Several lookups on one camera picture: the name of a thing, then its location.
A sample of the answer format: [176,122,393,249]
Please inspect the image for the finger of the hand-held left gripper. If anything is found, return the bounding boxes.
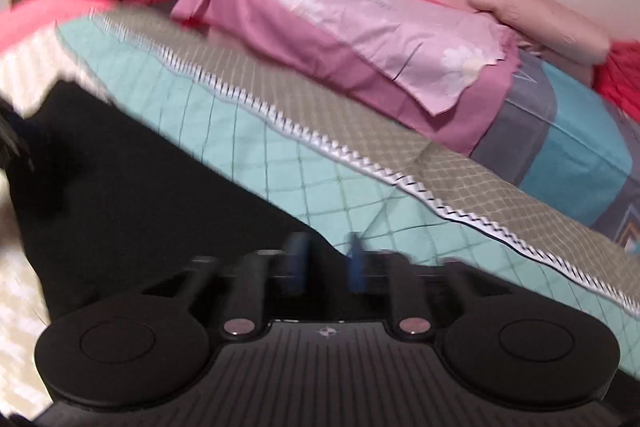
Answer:
[0,106,35,174]

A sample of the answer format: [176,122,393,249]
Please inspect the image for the black pants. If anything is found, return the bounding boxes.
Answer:
[0,79,351,333]

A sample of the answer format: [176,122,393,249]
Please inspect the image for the red knitted cloth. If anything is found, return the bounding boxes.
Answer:
[591,38,640,124]

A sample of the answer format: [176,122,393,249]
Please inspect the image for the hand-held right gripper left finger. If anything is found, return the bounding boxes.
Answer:
[142,232,311,340]

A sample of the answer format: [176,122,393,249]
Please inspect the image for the pink bed sheet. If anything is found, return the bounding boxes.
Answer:
[0,0,118,52]

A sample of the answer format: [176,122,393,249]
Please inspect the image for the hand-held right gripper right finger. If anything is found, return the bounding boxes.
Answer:
[346,232,516,340]

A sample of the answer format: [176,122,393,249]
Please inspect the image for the grey and teal pillow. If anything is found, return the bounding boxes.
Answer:
[470,49,640,253]

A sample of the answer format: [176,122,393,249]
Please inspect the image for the beige folded cushion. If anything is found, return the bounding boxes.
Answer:
[466,0,612,68]

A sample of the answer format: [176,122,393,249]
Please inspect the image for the teal and beige patterned quilt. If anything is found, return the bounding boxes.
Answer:
[0,4,640,418]

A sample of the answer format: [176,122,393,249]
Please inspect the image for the pink pillow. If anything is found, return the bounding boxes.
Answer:
[171,0,521,158]

